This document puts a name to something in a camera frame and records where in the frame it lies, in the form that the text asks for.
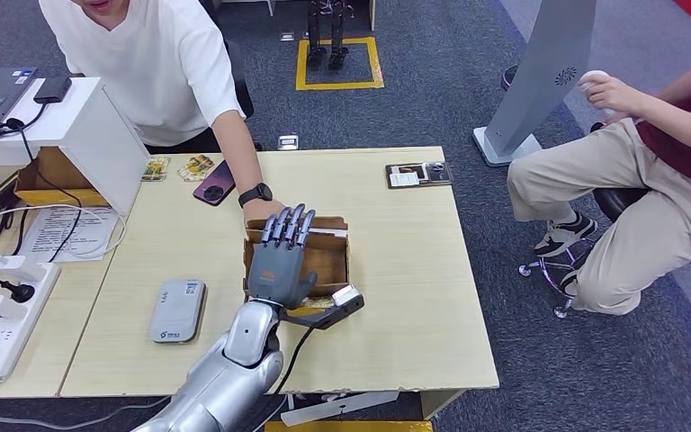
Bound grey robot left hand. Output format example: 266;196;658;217
247;203;318;311

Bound person's left hand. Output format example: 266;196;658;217
578;71;648;117
242;198;287;230

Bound white handheld controller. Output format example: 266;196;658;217
578;69;618;117

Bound wooden divided card box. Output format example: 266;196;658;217
242;215;352;317

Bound grey card reader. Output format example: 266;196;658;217
147;278;209;346

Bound person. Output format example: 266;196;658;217
38;0;290;230
506;32;691;317

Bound black card tray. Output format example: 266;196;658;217
384;161;454;191

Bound black wristwatch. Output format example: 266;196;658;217
237;181;274;209

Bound purple smartphone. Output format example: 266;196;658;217
193;159;237;208

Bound grey kiosk stand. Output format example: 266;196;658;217
471;0;598;169

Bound black wheeled stool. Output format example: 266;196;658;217
518;187;653;322

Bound black office chair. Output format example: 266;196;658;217
199;0;256;121

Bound yellow floor tape square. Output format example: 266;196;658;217
295;36;385;93

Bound yellow panel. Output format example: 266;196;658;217
264;421;435;432

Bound black humanoid robot legs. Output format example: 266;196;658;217
306;0;353;74

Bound white desk riser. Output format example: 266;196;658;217
0;77;152;219

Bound yellow cardboard box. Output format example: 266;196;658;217
14;147;112;210

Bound wooden desk leg panel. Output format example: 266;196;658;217
419;390;467;422

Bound printed paper sheet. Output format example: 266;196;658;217
18;205;121;265

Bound black usb hub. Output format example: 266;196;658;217
32;76;74;106

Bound black power plug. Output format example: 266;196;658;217
0;278;37;305

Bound black power adapter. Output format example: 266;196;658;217
0;171;23;210

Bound white power strip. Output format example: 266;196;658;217
0;262;62;383

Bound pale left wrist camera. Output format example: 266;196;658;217
280;283;365;331

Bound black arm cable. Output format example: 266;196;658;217
273;324;317;396

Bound white metal bracket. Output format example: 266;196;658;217
280;391;401;429

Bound white looped cable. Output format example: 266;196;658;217
0;204;128;260

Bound thin black cable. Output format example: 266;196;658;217
0;102;85;265

